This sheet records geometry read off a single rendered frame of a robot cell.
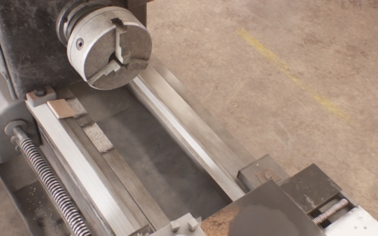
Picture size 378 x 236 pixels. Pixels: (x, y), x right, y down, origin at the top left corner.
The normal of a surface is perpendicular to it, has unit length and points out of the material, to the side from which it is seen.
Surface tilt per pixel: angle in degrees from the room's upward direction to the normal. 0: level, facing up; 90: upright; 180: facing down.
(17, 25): 90
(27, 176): 0
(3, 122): 90
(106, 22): 8
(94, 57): 90
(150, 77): 0
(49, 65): 90
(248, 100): 0
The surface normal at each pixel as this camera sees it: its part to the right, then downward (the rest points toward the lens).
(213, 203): -0.07, -0.66
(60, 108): 0.34, -0.75
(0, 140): 0.59, 0.64
